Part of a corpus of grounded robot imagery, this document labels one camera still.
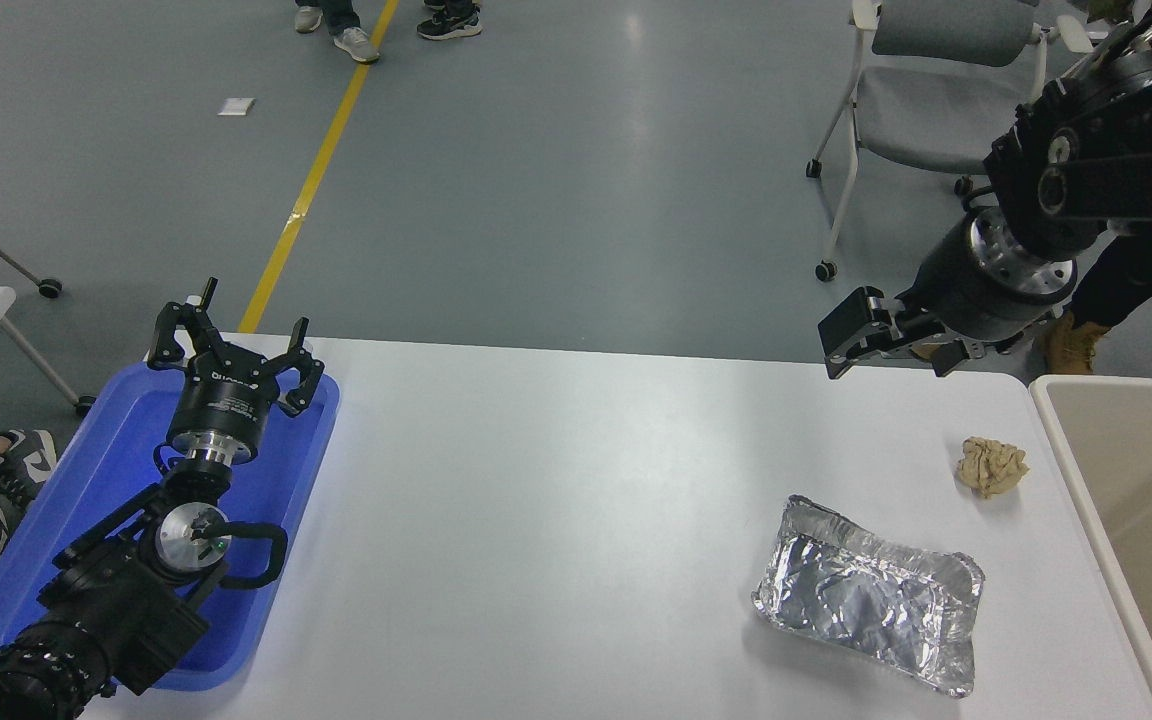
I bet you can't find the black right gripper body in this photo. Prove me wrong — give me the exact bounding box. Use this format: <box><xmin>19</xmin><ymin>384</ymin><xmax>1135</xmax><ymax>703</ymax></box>
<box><xmin>900</xmin><ymin>214</ymin><xmax>1048</xmax><ymax>344</ymax></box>

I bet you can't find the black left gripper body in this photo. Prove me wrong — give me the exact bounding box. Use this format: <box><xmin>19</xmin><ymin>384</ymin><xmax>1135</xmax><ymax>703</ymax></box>
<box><xmin>168</xmin><ymin>352</ymin><xmax>277</xmax><ymax>446</ymax></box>

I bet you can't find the foil tray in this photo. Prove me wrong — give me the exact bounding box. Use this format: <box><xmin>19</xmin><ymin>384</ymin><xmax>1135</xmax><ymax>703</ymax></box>
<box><xmin>751</xmin><ymin>494</ymin><xmax>986</xmax><ymax>698</ymax></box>

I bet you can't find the crumpled tan paper ball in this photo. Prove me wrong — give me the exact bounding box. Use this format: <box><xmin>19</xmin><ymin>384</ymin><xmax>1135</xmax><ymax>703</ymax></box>
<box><xmin>956</xmin><ymin>436</ymin><xmax>1030</xmax><ymax>499</ymax></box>

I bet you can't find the blue plastic tray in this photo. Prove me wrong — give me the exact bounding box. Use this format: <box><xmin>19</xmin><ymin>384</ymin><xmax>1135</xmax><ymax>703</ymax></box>
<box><xmin>0</xmin><ymin>360</ymin><xmax>342</xmax><ymax>693</ymax></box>

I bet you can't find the large pale bin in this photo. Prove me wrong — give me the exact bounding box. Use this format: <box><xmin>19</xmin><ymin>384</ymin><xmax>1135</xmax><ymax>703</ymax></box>
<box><xmin>1029</xmin><ymin>373</ymin><xmax>1152</xmax><ymax>720</ymax></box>

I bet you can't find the grey chair with white frame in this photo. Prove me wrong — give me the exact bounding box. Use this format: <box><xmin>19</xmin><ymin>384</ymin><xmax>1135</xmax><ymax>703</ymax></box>
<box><xmin>806</xmin><ymin>0</ymin><xmax>1097</xmax><ymax>283</ymax></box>

